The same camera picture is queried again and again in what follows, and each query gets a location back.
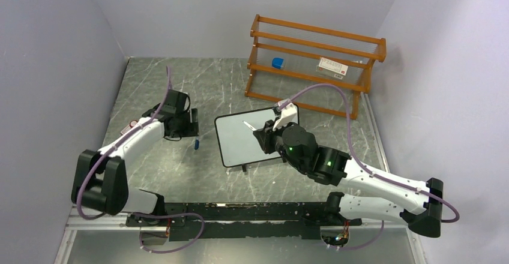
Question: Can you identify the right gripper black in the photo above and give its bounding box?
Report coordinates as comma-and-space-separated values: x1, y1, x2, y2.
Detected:
254, 117, 305, 172

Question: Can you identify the white blue marker pen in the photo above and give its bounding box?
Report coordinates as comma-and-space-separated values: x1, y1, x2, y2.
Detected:
243, 121, 258, 131

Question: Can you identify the small whiteboard black frame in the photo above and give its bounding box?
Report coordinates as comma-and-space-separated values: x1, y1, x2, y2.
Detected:
214, 107, 280, 171

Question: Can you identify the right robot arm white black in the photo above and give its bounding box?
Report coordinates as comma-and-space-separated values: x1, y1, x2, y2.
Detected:
252, 121, 444, 238

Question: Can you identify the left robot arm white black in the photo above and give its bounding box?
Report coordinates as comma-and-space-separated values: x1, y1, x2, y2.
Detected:
71, 89, 199, 226

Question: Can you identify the red white small box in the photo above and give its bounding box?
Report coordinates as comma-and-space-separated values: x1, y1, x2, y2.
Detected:
120, 124, 132, 136

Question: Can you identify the blue eraser on shelf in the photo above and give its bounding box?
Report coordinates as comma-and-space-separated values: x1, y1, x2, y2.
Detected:
271, 57, 285, 70

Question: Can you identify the orange wooden shelf rack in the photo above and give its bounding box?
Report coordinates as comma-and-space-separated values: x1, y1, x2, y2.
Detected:
244, 14, 387, 119

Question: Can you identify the white red box on shelf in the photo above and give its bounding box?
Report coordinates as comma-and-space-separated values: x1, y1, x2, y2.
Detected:
316, 57, 349, 80

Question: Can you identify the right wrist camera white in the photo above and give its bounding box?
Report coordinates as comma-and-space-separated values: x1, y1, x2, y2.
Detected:
273, 102, 298, 131

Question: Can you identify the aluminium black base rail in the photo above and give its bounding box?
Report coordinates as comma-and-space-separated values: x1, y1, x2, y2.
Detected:
55, 202, 426, 263

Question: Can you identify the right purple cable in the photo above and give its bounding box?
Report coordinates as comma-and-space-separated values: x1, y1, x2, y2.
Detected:
277, 83, 461, 251

